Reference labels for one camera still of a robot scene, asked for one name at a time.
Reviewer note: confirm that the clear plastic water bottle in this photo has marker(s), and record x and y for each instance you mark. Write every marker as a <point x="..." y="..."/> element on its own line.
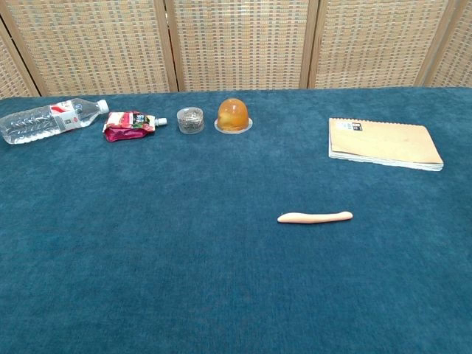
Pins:
<point x="37" y="123"/>

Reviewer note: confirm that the red spouted drink pouch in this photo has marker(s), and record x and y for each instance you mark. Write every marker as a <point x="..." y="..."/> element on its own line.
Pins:
<point x="125" y="127"/>

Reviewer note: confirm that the woven wooden folding screen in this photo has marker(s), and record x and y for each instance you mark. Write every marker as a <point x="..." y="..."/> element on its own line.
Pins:
<point x="239" y="44"/>

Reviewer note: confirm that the peach coloured stick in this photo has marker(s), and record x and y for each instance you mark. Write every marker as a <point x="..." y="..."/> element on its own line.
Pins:
<point x="313" y="218"/>

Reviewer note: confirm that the orange fruit jelly cup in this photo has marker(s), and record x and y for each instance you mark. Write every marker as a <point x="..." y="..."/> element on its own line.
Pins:
<point x="232" y="114"/>

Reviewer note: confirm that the brown spiral notebook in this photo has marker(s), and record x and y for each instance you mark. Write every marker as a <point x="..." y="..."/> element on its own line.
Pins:
<point x="383" y="144"/>

